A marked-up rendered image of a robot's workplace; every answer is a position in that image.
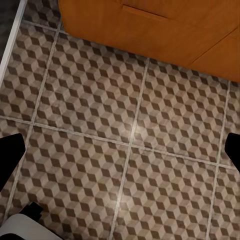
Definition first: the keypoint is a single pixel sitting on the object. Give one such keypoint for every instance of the shower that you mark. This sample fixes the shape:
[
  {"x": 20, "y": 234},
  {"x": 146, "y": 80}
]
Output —
[{"x": 11, "y": 39}]

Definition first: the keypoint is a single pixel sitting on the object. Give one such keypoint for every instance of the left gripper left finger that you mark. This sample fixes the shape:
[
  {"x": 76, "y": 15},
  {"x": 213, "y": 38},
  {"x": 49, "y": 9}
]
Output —
[{"x": 12, "y": 148}]

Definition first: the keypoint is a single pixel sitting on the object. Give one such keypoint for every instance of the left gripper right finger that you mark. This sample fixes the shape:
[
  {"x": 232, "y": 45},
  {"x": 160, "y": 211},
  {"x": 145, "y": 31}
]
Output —
[{"x": 232, "y": 148}]

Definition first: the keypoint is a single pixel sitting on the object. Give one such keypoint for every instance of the cabinet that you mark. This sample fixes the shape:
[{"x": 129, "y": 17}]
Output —
[{"x": 200, "y": 35}]

